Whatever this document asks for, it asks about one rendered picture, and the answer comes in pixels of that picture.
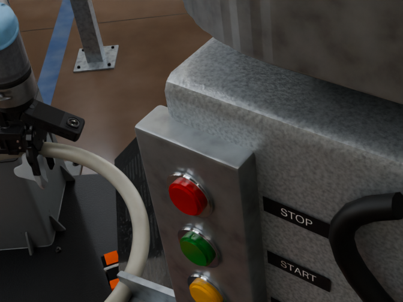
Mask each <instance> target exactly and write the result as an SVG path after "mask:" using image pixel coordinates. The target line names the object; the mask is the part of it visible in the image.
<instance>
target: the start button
mask: <svg viewBox="0 0 403 302"><path fill-rule="evenodd" d="M180 246H181V250H182V252H183V253H184V255H185V256H186V257H187V258H188V259H189V260H190V261H191V262H193V263H194V264H196V265H199V266H209V264H210V263H211V262H212V261H213V255H212V252H211V250H210V249H209V248H208V246H207V245H206V244H205V243H204V242H203V241H202V240H200V239H199V238H197V237H196V236H193V235H190V234H186V235H184V236H183V237H182V238H181V240H180Z"/></svg>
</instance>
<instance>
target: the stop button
mask: <svg viewBox="0 0 403 302"><path fill-rule="evenodd" d="M169 195H170V199H171V201H172V202H173V204H174V205H175V206H176V207H177V208H178V209H179V210H180V211H182V212H183V213H185V214H188V215H193V216H197V215H199V214H200V213H201V212H202V211H203V210H204V201H203V199H202V197H201V195H200V194H199V193H198V192H197V190H196V189H195V188H193V187H192V186H191V185H190V184H188V183H186V182H183V181H181V180H176V181H174V182H173V183H172V184H171V185H170V186H169Z"/></svg>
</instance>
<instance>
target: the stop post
mask: <svg viewBox="0 0 403 302"><path fill-rule="evenodd" d="M70 2H71V6H72V9H73V13H74V17H75V20H76V24H77V28H78V31H79V35H80V39H81V42H82V46H83V49H79V53H78V55H77V59H76V64H75V66H74V71H73V72H74V73H80V72H87V71H100V70H112V69H114V68H115V63H116V57H117V54H118V47H119V46H118V45H114V46H103V42H102V39H101V35H100V30H99V27H98V23H97V18H96V15H95V11H94V7H93V4H92V0H70Z"/></svg>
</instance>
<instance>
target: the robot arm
mask: <svg viewBox="0 0 403 302"><path fill-rule="evenodd" d="M36 92H37V84H36V82H35V78H34V75H33V72H32V69H31V66H30V63H29V59H28V55H27V53H26V49H25V46H24V43H23V40H22V36H21V33H20V29H19V22H18V19H17V17H16V15H15V14H14V11H13V10H12V9H11V8H10V3H9V1H8V0H0V154H8V155H19V153H20V152H25V153H24V154H23V155H22V165H19V166H18V167H16V168H14V173H15V175H16V176H18V177H22V178H25V179H29V180H34V181H36V182H37V184H38V186H39V187H40V188H41V189H45V188H46V186H47V183H48V179H47V176H46V171H45V169H44V159H43V156H42V155H39V153H38V151H41V148H42V146H43V143H44V142H51V143H53V138H52V134H55V135H58V136H60V137H63V138H66V139H68V140H71V141H73V142H76V141H77V140H78V139H79V137H80V135H81V133H82V130H83V127H84V125H85V120H84V119H83V118H81V117H78V116H75V115H73V114H71V113H68V112H66V111H63V110H60V109H58V108H56V107H53V106H51V105H48V104H45V103H43V102H41V101H38V100H36V99H35V97H34V95H35V94H36ZM45 158H46V159H47V164H48V166H49V168H50V170H52V169H53V167H54V166H55V158H48V157H45Z"/></svg>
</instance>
